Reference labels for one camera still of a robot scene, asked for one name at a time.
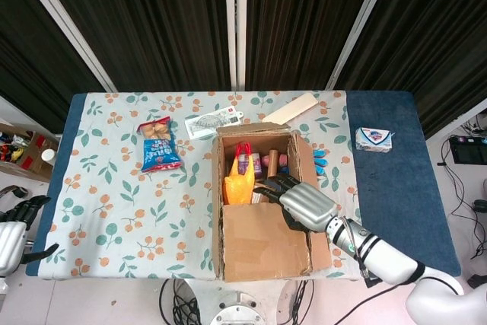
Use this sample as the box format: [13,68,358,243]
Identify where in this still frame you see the dark pleated curtain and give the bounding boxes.
[0,0,487,139]

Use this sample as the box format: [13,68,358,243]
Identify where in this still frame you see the white soap box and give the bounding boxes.
[355,126,396,154]

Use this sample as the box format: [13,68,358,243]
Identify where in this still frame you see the blue hand clapper toy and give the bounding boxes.
[312,149,329,177]

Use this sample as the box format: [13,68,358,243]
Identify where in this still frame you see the flat beige wooden board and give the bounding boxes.
[262,92,319,125]

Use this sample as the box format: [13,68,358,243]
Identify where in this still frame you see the blue snack bag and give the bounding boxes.
[136,118,183,174]

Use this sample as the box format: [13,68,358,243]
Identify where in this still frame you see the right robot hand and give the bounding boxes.
[266,172,342,233]

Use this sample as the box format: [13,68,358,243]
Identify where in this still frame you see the packaged ruler protractor set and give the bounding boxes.
[184,107,244,139]

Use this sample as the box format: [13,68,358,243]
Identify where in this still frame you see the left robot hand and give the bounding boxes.
[0,195,60,276]

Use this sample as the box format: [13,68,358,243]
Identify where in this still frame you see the blue table cover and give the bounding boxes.
[25,91,461,279]

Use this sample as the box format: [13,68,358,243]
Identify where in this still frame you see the open cardboard box with clutter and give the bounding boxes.
[0,123,60,181]

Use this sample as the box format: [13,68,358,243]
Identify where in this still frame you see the black stand foot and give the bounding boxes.
[467,274,487,291]

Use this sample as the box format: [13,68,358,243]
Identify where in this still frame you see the yellow rubber chicken toy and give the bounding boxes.
[223,142,255,205]

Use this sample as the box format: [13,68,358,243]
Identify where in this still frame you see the floral tablecloth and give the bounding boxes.
[37,91,368,280]

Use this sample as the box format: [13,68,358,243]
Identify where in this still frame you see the brown cardboard box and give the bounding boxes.
[212,122,334,283]

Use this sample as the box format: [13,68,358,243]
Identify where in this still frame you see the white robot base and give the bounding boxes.
[208,290,267,325]

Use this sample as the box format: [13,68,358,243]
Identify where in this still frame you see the brown cardboard tube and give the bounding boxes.
[266,148,282,177]

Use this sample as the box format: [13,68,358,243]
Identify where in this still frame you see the purple small bottle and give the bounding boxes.
[250,152,264,179]

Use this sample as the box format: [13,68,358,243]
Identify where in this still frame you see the black flat device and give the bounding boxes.
[450,135,479,165]

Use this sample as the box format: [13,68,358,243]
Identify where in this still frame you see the black cable bundle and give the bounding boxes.
[158,278,201,325]

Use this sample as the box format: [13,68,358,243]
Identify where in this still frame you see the white frame post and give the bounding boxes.
[11,0,117,92]
[326,0,400,90]
[223,0,248,90]

